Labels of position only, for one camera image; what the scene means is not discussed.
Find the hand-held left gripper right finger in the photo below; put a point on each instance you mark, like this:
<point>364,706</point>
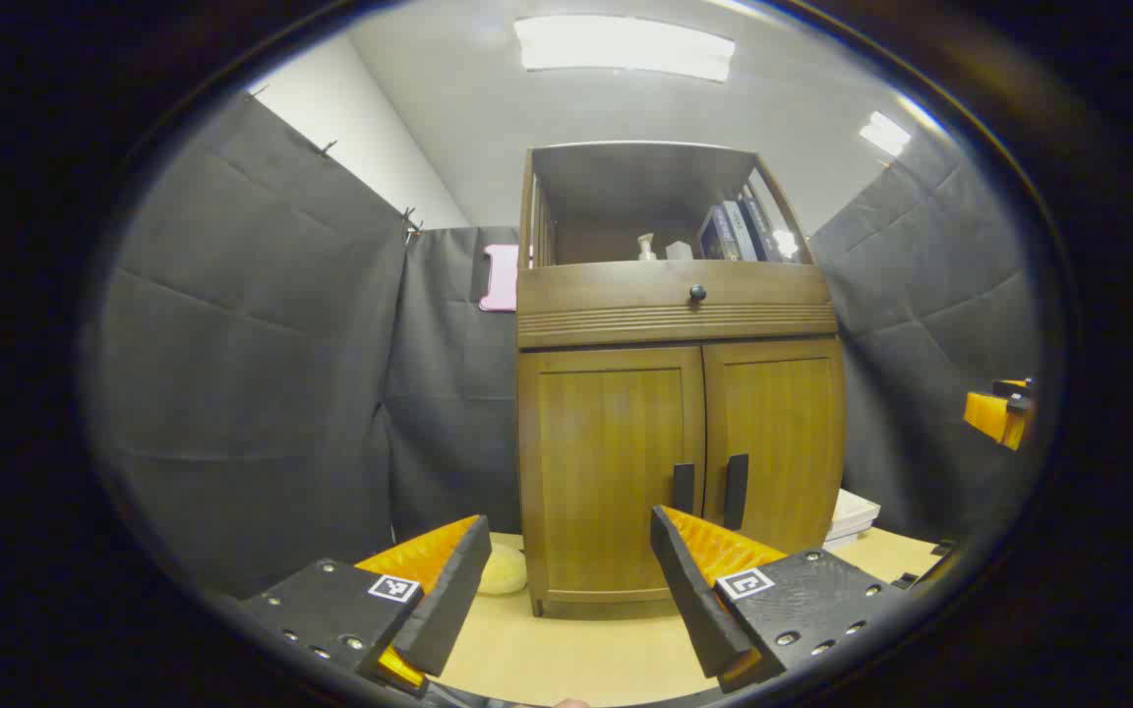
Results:
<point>689,590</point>

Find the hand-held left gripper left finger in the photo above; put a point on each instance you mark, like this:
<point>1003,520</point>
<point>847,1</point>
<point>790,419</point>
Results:
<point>453,600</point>

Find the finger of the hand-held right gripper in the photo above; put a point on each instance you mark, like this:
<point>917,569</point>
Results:
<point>991,415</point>

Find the wooden cabinet door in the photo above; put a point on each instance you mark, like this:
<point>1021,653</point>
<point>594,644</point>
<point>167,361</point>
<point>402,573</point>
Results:
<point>783,423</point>
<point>606,442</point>

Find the wooden double-door shoe cabinet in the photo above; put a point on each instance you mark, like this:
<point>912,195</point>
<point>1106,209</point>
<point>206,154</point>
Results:
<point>616,182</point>

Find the pale yellow round sponge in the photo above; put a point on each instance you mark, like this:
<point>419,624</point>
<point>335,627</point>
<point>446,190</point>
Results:
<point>503,572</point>

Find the white book with dark cover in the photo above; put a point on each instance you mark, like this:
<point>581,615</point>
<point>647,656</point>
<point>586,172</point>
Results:
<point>840,539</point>

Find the thick cream book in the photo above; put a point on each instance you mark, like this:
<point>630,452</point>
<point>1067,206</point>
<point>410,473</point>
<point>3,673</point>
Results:
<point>854,509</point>

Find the small ceiling light panel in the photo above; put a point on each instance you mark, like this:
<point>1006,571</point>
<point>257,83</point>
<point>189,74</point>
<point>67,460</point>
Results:
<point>884,133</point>
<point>785,242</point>

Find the light grey spine book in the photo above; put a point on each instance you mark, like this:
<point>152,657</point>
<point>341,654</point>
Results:
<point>742,231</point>

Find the wooden drawer with black knob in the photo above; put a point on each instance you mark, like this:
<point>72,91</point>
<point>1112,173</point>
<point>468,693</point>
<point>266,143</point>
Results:
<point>606,285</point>

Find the dark blue book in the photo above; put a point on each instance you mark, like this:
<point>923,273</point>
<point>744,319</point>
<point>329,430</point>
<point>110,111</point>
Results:
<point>714,236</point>

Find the black backdrop cloth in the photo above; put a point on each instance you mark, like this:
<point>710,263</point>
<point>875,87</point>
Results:
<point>232,344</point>

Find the small white box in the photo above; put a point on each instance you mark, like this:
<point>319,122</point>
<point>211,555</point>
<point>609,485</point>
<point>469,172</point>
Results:
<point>680,252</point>

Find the white pump bottle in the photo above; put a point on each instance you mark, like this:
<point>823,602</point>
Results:
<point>646,249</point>

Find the large ceiling light panel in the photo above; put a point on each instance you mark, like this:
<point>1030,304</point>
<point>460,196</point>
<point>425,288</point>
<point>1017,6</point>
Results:
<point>626,47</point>

